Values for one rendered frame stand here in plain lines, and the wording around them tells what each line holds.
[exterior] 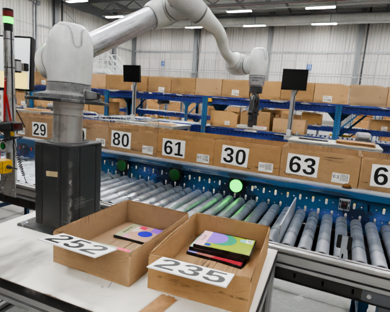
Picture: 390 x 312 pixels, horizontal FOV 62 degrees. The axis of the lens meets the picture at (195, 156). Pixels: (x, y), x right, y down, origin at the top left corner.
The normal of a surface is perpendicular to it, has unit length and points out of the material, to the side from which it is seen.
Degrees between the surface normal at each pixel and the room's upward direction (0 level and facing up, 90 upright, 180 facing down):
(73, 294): 0
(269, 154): 90
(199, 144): 90
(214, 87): 90
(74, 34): 68
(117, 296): 0
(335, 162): 90
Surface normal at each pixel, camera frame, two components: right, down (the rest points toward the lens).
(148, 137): -0.40, 0.13
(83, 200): 0.92, 0.13
